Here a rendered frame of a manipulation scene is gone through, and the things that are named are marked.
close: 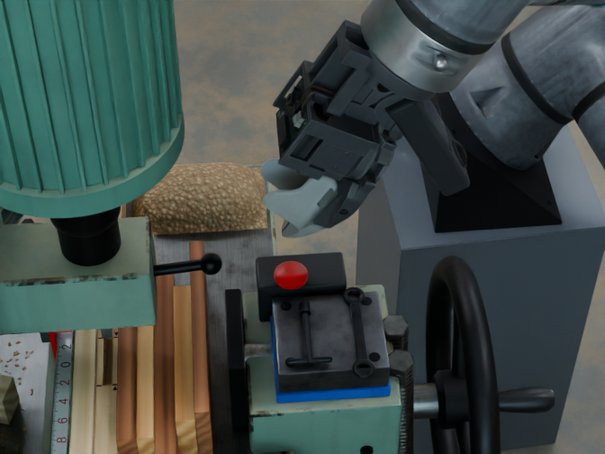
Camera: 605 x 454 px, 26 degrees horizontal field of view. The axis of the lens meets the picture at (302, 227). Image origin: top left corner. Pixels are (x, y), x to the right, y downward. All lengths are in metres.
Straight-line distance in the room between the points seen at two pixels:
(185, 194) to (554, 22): 0.63
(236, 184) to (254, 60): 1.60
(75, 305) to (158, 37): 0.31
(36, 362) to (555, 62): 0.79
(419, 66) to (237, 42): 2.07
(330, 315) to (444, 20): 0.34
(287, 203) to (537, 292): 0.94
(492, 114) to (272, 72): 1.20
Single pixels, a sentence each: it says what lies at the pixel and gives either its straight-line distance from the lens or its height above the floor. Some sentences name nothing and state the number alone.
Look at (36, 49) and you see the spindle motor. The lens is 0.87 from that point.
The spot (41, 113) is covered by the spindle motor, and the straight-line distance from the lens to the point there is 0.91.
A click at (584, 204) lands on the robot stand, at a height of 0.55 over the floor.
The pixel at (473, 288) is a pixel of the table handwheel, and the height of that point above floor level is 0.95.
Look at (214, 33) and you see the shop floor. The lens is 3.03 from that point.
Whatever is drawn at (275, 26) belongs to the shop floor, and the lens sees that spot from 3.05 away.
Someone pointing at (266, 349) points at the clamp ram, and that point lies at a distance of 1.18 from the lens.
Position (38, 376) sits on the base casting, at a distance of 1.39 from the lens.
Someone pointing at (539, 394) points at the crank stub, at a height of 0.91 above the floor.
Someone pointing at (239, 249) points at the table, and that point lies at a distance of 1.34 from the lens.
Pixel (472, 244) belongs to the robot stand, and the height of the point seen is 0.54.
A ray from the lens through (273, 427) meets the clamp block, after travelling 1.16.
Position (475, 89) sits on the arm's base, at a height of 0.73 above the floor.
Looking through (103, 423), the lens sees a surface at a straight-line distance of 1.18.
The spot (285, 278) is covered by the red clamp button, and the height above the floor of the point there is 1.02.
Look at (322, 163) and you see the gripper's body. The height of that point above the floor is 1.18.
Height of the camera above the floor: 1.90
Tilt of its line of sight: 47 degrees down
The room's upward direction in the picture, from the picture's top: straight up
